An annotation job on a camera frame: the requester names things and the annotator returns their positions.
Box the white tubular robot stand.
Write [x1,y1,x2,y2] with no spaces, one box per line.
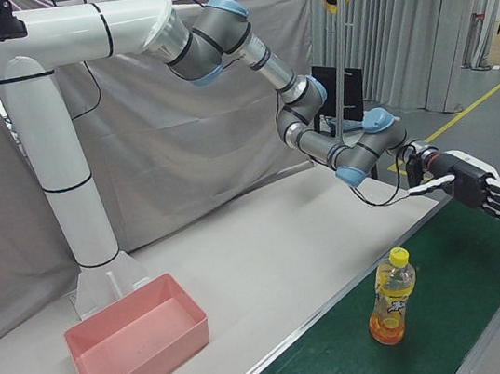
[0,0,219,334]

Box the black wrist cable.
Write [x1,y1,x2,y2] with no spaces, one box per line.
[342,139,423,211]

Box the black stand cable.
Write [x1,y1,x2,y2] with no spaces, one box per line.
[63,59,104,121]

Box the pink plastic basket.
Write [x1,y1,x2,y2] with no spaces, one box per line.
[57,268,217,374]

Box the black computer monitor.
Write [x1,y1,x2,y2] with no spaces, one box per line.
[309,59,371,127]

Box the yellow-capped orange drink bottle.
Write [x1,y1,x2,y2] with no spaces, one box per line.
[357,245,428,348]

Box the grey pleated curtain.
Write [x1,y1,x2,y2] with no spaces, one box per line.
[304,0,500,133]

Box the green conveyor belt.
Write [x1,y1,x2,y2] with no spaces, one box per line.
[161,180,500,374]

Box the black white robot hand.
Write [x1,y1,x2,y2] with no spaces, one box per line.
[403,143,500,253]

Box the blue-grey keyboard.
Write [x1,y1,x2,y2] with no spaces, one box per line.
[337,116,366,135]

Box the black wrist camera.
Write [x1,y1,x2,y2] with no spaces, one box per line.
[404,154,427,187]

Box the grey cloth backdrop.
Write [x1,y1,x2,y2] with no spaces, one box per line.
[0,0,359,353]

